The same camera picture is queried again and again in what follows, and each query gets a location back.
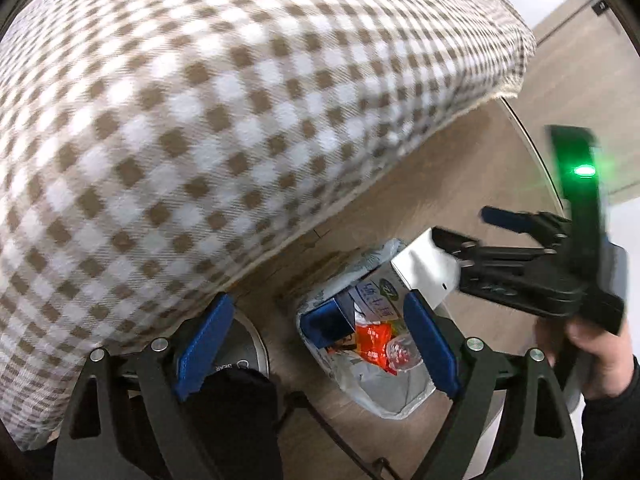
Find black right sleeve forearm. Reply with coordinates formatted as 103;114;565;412
582;359;640;480

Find black round robot vacuum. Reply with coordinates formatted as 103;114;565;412
169;306;271;411

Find white milk carton box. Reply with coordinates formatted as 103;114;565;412
392;229;460;308

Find person's right hand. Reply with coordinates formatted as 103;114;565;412
535;316;634;401

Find black camera screen module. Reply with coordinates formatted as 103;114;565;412
546;123;609;291

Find trash bin with liner bag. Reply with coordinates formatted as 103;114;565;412
296;238;435;420

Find red snack bag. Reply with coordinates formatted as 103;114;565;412
355;323;397;375

